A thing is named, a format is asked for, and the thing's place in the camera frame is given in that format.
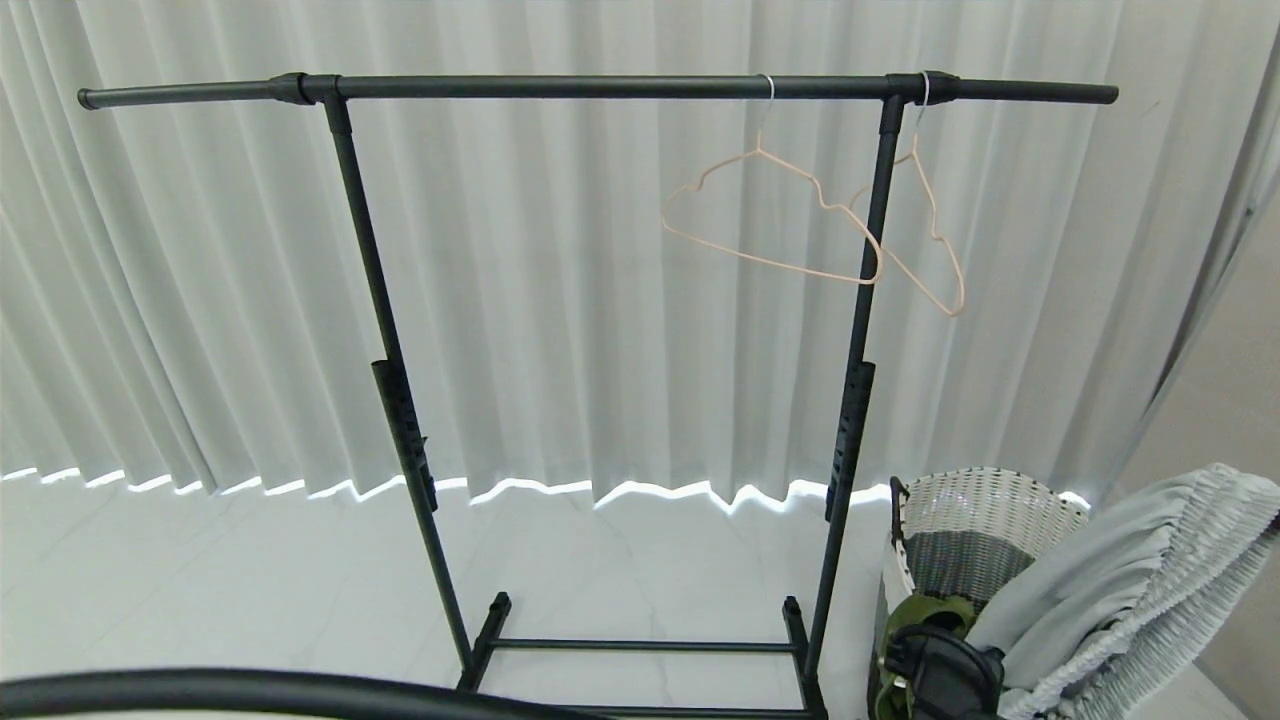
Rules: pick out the pink clothes hanger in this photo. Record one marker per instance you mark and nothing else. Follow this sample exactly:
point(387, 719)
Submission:
point(958, 290)
point(758, 153)

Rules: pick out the green shirt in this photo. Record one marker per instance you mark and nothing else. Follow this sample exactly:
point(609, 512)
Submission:
point(935, 610)

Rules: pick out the white curtain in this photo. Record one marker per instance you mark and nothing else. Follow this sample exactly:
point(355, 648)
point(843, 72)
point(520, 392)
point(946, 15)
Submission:
point(600, 300)

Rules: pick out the black clothes rack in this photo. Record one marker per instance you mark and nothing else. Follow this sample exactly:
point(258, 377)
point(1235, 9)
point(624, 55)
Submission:
point(600, 87)

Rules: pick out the white laundry basket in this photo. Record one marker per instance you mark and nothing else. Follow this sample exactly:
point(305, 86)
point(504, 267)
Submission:
point(990, 510)

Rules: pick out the pale grey shorts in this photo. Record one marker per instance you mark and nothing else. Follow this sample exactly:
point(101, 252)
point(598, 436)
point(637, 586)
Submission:
point(1100, 580)

